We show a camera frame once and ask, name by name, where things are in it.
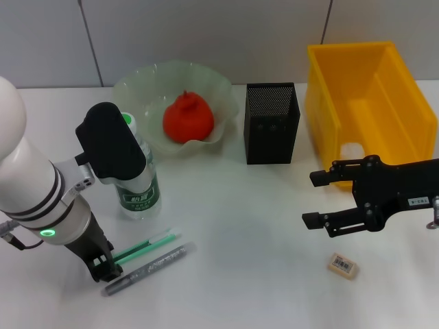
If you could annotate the yellow plastic bin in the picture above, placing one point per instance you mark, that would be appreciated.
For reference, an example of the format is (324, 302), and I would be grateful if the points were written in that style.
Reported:
(370, 103)

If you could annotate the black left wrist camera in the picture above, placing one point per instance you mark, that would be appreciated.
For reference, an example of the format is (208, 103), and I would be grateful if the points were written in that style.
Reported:
(109, 144)

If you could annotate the black mesh pen holder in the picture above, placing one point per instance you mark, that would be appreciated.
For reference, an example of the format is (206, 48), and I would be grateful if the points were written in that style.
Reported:
(271, 144)

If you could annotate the white paper ball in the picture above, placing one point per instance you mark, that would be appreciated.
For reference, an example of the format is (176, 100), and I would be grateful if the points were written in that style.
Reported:
(351, 150)

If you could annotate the orange fruit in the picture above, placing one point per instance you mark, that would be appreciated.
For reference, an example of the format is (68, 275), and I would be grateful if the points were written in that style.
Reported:
(188, 120)

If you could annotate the silver marker pen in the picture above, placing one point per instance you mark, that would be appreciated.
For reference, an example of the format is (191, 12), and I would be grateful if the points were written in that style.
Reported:
(161, 258)

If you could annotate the pale green glass fruit bowl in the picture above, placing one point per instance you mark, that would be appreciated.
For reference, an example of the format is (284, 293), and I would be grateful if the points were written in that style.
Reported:
(205, 89)

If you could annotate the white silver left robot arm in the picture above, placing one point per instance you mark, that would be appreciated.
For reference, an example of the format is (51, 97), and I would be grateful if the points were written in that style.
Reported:
(31, 178)

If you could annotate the beige eraser with barcode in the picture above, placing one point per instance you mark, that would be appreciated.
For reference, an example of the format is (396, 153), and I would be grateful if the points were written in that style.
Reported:
(343, 265)

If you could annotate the clear green-label water bottle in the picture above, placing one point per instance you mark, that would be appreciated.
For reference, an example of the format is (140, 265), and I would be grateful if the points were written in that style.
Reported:
(140, 198)

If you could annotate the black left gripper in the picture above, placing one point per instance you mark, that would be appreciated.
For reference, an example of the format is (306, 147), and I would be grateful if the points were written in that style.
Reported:
(91, 243)

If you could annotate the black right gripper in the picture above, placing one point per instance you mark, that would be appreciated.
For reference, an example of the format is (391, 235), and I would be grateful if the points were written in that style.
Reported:
(394, 188)

